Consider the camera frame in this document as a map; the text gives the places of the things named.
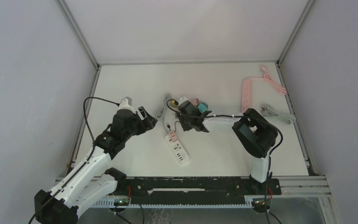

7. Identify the teal charger plug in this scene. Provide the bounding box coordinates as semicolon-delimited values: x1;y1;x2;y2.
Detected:
197;102;208;113

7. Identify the white power strip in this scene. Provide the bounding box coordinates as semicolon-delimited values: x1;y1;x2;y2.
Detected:
165;135;190;165

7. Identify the pink power strip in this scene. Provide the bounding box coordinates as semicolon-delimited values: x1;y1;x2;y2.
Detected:
241;78;252;112

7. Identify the pink USB charger plug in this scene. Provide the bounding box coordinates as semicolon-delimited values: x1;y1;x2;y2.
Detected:
168;131;178;142

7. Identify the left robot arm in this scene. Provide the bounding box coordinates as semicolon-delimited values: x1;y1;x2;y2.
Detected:
31;106;158;224

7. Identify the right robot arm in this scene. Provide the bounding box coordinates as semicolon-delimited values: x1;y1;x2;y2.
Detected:
168;98;283;194

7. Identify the pink charger plug far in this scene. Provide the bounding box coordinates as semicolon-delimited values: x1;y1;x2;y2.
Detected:
189;98;202;107

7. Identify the yellow charger plug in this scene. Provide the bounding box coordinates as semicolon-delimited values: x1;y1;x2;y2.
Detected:
170;99;179;108

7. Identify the grey power strip cable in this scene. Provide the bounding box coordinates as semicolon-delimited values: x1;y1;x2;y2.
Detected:
155;93;173;133

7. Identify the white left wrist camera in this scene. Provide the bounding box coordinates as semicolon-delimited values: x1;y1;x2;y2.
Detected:
118;97;135;113

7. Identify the black left camera cable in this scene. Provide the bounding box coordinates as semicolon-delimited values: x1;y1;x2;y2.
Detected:
83;97;121;146

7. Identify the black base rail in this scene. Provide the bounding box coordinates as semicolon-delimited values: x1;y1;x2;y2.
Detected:
113;176;282;206

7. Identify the pink power strip cable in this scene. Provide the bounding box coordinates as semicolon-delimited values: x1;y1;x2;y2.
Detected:
250;65;287;96

